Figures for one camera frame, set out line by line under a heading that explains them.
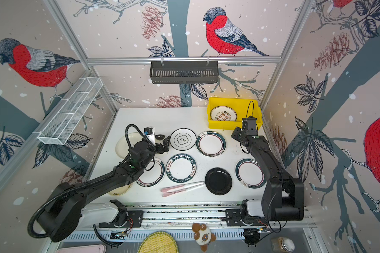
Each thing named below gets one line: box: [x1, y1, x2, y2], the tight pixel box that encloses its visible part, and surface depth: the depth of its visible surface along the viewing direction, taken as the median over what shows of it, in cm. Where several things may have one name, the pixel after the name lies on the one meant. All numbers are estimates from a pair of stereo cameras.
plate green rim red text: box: [165, 153, 197, 183], surface depth 92 cm
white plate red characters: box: [210, 105, 238, 122], surface depth 120 cm
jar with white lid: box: [270, 236, 296, 253], surface depth 62 cm
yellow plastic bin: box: [207, 97, 263, 131], surface depth 119 cm
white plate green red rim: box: [195, 130, 227, 158], surface depth 103 cm
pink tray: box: [55, 244, 107, 253], surface depth 66 cm
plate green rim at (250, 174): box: [234, 158, 268, 190], surface depth 90 cm
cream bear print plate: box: [115, 132, 144, 160], surface depth 102 cm
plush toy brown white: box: [192, 222, 217, 252], surface depth 68 cm
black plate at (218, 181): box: [204, 167, 233, 196], surface depth 86 cm
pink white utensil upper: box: [160, 181, 205, 192], surface depth 85 cm
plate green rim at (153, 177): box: [135, 157, 166, 188], surface depth 87 cm
